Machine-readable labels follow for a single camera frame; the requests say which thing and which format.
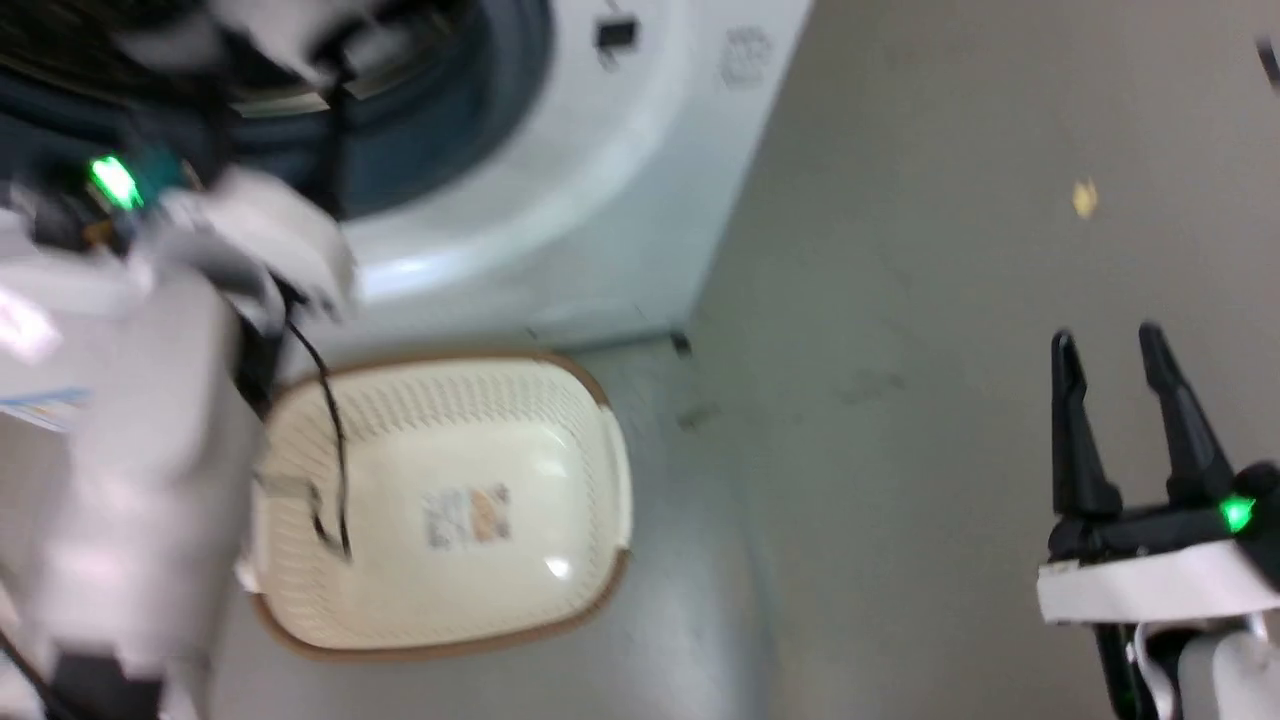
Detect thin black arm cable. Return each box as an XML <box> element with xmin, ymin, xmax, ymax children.
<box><xmin>1096</xmin><ymin>624</ymin><xmax>1161</xmax><ymax>720</ymax></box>
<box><xmin>284</xmin><ymin>318</ymin><xmax>353</xmax><ymax>563</ymax></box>

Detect cream plastic laundry basket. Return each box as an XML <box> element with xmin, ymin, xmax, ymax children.
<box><xmin>238</xmin><ymin>350</ymin><xmax>634</xmax><ymax>663</ymax></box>

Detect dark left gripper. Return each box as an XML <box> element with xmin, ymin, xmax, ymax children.
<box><xmin>20</xmin><ymin>145</ymin><xmax>201</xmax><ymax>251</ymax></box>

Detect dark white right gripper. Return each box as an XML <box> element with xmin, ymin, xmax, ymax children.
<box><xmin>1036</xmin><ymin>321</ymin><xmax>1280</xmax><ymax>627</ymax></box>

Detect printed sticker inside basket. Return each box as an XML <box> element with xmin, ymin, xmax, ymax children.
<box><xmin>424</xmin><ymin>484</ymin><xmax>512</xmax><ymax>550</ymax></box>

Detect dark washing machine door gasket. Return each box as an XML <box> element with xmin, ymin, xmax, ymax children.
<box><xmin>0</xmin><ymin>0</ymin><xmax>556</xmax><ymax>223</ymax></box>

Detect grey label on washing machine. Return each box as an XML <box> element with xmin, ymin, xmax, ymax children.
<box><xmin>721</xmin><ymin>27</ymin><xmax>774</xmax><ymax>88</ymax></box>

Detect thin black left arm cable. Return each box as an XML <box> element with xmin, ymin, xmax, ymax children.
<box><xmin>284</xmin><ymin>318</ymin><xmax>353</xmax><ymax>563</ymax></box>

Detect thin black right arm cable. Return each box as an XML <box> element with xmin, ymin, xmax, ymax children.
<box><xmin>1096</xmin><ymin>624</ymin><xmax>1161</xmax><ymax>720</ymax></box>

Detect white front-load washing machine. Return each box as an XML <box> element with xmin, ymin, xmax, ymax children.
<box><xmin>0</xmin><ymin>0</ymin><xmax>816</xmax><ymax>379</ymax></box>

